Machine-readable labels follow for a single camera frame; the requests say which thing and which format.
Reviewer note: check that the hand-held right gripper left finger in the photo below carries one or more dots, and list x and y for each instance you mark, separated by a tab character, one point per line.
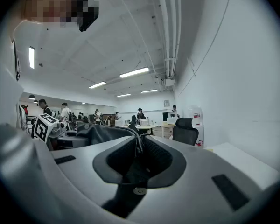
79	171

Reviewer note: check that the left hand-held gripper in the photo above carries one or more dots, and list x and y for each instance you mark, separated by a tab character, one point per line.
43	127

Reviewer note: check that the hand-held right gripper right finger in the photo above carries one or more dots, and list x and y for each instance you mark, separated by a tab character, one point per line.
196	171

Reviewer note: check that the black mesh chair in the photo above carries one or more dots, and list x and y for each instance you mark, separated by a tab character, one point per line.
185	132

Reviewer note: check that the black office chair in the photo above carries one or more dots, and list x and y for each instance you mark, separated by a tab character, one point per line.
133	125

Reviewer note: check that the white water dispenser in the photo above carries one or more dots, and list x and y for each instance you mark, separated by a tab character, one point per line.
199	134

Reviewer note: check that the white table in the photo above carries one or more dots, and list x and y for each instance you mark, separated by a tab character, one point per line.
242	162

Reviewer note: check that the wooden top rectangular table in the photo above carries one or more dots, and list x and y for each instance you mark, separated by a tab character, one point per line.
166	125

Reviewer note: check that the white appliance box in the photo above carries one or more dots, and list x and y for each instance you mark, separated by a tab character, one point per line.
120	122
171	121
144	122

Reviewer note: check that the clear dispenser water bottle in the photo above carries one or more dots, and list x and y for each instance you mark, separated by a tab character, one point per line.
196	112

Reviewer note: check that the round wooden table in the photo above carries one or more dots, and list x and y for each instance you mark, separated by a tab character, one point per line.
147	127

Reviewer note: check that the ceiling light bar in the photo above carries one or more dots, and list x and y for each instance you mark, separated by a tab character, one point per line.
31	57
149	91
134	72
97	85
123	95

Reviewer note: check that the white ceiling junction box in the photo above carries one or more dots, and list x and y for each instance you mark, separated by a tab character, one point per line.
169	81

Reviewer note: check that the person's face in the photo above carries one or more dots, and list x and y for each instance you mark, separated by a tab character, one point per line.
49	3

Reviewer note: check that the white ceiling pipes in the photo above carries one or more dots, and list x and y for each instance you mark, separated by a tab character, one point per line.
168	20

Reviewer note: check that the wall poster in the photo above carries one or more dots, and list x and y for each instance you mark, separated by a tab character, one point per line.
166	103

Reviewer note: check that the black head-worn camera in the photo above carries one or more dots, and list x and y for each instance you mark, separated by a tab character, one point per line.
89	15

